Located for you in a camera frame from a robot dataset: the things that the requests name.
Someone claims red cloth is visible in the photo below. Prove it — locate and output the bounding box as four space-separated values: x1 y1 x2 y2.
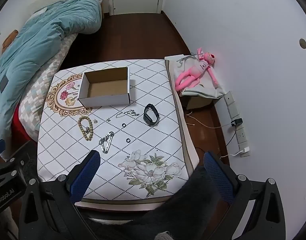
12 106 31 140

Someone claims checked beige bed sheet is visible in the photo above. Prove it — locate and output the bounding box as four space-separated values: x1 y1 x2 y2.
18 34 78 133

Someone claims pink plush toy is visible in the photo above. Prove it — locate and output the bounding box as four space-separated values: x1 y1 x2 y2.
174 47 219 92

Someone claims brown wooden headboard piece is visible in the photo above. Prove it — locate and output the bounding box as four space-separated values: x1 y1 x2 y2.
2 30 19 54

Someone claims thin white cable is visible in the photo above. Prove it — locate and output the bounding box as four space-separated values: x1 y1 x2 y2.
186 112 233 130

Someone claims grey fuzzy cloth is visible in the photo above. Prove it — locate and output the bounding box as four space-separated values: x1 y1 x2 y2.
154 231 178 240

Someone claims thin silver bracelet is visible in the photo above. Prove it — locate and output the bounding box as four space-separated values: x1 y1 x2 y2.
115 109 140 119

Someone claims grey power strip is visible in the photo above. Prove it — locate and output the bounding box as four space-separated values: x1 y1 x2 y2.
224 91 251 157

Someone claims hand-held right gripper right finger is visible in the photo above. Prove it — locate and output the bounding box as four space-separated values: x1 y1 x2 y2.
203 151 286 240

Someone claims grey wire hanger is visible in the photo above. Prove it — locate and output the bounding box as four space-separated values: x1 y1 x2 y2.
176 52 202 64

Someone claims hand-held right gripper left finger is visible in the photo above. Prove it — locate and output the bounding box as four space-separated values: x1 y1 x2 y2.
18 150 101 240

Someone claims black smart watch band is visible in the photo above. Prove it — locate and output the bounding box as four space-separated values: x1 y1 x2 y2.
143 103 160 127

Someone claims black cable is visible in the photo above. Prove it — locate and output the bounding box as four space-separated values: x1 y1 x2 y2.
195 126 237 155

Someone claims teal quilted blanket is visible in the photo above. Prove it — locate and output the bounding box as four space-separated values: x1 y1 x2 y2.
0 0 103 140

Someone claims cardboard box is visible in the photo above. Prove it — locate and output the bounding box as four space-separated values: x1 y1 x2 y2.
78 67 131 108

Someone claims beige bead bracelet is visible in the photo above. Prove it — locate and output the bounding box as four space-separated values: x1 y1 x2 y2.
78 116 95 142

